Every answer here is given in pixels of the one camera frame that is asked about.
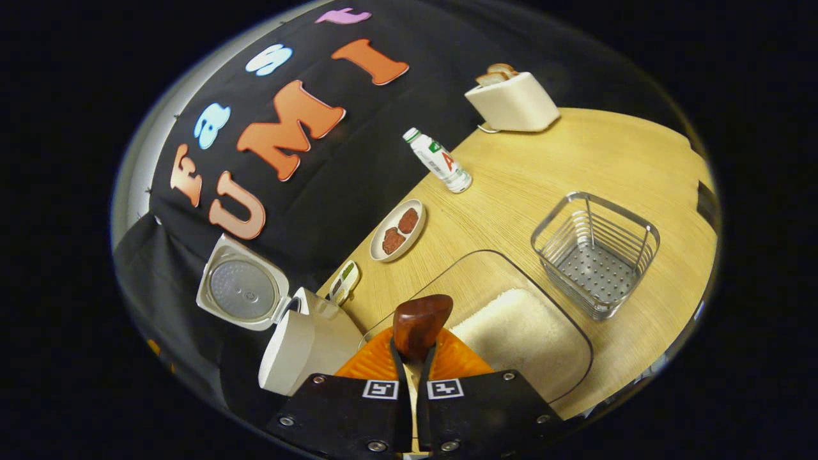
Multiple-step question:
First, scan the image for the small sectioned white dish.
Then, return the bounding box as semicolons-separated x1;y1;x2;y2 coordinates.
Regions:
329;260;361;306

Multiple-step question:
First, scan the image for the white round plate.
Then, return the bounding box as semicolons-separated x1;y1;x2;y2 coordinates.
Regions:
369;199;427;263

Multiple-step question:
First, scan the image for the white rice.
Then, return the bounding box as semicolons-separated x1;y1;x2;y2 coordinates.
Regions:
447;287;592;404

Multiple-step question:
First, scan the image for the black backdrop cloth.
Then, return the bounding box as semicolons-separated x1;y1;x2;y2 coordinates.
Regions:
112;0;700;416

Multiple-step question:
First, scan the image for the white toaster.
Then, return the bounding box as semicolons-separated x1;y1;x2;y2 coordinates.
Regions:
465;72;560;133

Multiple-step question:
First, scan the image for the white rice cooker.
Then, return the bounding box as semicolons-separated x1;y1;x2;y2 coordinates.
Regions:
196;233;365;397

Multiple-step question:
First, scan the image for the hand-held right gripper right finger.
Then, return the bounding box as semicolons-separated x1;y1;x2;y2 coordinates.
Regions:
415;327;567;457

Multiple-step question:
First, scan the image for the white drink bottle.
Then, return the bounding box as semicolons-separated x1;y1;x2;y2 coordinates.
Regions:
403;127;473;194

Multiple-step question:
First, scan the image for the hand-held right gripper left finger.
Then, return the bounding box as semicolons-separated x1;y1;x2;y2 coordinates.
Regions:
265;327;415;457

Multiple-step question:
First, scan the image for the metal wire chopstick holder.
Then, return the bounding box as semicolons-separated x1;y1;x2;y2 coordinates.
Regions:
530;191;661;321

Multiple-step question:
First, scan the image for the clear plastic tray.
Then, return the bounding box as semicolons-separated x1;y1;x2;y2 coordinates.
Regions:
359;249;595;406

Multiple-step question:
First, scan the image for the brown wooden spoon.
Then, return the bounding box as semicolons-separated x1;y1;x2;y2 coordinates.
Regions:
392;294;454;379

